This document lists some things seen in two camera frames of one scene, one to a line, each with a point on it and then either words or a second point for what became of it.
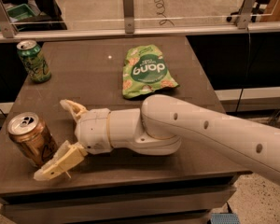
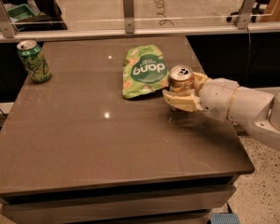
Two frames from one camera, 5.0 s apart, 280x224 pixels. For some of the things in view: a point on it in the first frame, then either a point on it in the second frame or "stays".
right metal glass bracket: x=249 y=3 stays
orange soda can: x=32 y=138 to x=181 y=77
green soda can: x=34 y=61 stays
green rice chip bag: x=146 y=70 stays
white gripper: x=92 y=131 to x=215 y=96
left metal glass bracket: x=7 y=29 stays
